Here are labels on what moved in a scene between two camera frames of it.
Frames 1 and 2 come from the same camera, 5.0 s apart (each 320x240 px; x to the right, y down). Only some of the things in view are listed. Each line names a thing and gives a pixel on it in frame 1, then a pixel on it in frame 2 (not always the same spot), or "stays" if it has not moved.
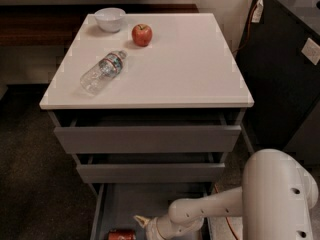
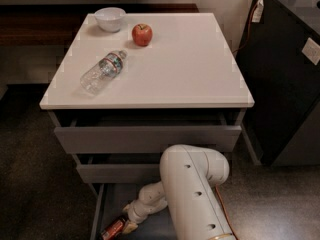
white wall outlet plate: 311,50 stays
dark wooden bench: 59,25 stays
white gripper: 152,227 to 137,211
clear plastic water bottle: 100,74 stays
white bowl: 110,19 stays
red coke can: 121,234 to 113,230
